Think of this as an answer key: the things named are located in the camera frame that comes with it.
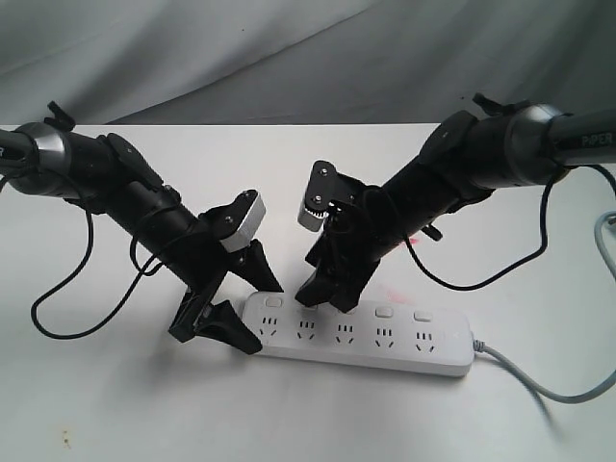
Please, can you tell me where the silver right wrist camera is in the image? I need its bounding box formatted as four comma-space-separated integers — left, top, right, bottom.
297, 160, 362, 232

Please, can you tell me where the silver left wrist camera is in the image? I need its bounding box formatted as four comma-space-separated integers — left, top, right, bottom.
219, 190, 266, 253

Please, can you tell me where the grey backdrop cloth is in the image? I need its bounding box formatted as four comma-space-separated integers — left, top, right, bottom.
1, 1, 615, 125

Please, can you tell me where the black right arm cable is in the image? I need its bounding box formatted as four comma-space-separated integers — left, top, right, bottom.
403, 166, 616, 291

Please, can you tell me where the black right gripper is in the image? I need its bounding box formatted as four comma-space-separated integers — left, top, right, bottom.
295, 185, 409, 312

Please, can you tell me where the grey power cord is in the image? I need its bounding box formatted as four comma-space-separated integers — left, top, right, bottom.
471, 210, 616, 403

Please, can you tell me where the white five-outlet power strip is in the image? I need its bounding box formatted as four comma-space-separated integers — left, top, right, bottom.
242, 292, 475, 377

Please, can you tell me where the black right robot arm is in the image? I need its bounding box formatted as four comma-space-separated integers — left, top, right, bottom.
295, 94, 615, 312

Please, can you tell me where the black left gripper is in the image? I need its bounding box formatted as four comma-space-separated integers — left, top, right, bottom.
168, 205, 283, 355

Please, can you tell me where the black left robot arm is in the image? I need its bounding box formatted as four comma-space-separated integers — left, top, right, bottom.
1, 102, 282, 355

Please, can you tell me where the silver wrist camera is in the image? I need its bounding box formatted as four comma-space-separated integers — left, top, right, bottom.
297, 160, 362, 232
219, 190, 266, 253

